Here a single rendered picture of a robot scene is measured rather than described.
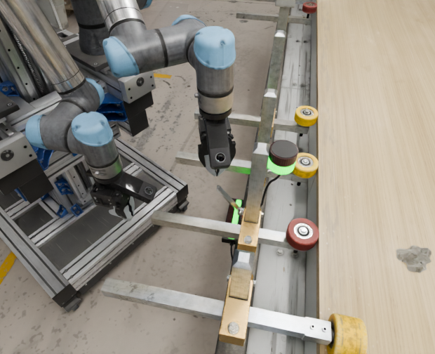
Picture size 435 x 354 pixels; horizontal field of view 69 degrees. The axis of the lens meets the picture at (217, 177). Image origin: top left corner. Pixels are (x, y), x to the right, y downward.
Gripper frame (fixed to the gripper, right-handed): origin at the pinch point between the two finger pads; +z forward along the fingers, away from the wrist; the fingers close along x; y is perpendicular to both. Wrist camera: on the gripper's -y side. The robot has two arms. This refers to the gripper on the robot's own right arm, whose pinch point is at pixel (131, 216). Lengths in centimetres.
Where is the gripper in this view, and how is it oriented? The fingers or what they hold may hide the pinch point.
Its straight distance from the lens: 97.4
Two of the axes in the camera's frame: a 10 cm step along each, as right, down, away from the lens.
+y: -9.8, -1.5, 1.3
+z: 0.0, 6.6, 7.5
